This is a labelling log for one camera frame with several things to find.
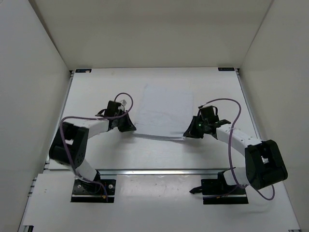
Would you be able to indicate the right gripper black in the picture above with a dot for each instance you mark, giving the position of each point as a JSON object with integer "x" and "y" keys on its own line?
{"x": 191, "y": 132}

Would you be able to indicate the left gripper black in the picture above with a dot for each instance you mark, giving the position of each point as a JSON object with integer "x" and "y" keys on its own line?
{"x": 129, "y": 126}

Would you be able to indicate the white skirt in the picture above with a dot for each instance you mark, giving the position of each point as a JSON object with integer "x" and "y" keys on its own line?
{"x": 164, "y": 113}

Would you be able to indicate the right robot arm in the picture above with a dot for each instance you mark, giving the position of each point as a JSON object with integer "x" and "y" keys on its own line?
{"x": 264, "y": 165}

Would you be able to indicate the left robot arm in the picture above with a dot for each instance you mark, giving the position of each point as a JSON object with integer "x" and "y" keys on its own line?
{"x": 69, "y": 145}

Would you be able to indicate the left dark corner label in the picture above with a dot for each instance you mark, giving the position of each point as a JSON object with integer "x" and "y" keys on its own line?
{"x": 83, "y": 70}

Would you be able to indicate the dark corner label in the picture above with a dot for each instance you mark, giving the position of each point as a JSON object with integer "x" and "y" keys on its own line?
{"x": 226, "y": 69}
{"x": 83, "y": 70}

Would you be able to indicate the right dark corner label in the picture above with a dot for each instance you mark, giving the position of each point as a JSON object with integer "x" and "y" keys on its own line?
{"x": 226, "y": 69}

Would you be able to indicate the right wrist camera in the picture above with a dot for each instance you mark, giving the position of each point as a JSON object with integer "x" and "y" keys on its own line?
{"x": 202, "y": 107}

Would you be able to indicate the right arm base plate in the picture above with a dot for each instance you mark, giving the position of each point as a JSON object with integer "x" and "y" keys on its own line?
{"x": 218, "y": 192}

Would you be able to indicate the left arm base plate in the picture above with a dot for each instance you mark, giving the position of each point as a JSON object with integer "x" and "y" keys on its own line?
{"x": 83, "y": 192}

